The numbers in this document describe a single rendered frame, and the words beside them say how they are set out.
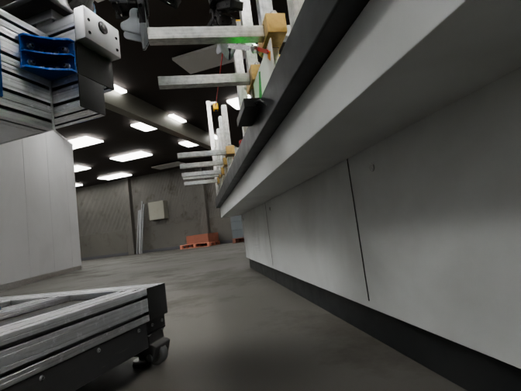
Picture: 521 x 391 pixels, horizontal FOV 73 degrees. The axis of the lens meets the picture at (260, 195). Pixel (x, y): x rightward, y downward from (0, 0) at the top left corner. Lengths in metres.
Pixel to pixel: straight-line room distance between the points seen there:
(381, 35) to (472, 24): 0.11
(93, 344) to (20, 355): 0.17
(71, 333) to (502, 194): 0.84
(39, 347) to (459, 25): 0.83
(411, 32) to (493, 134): 0.25
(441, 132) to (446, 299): 0.31
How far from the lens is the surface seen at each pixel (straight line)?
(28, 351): 0.82
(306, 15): 0.62
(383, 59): 0.48
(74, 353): 0.89
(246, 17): 1.33
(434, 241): 0.75
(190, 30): 0.95
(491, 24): 0.44
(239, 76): 1.18
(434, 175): 0.73
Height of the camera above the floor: 0.35
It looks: 6 degrees up
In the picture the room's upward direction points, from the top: 7 degrees counter-clockwise
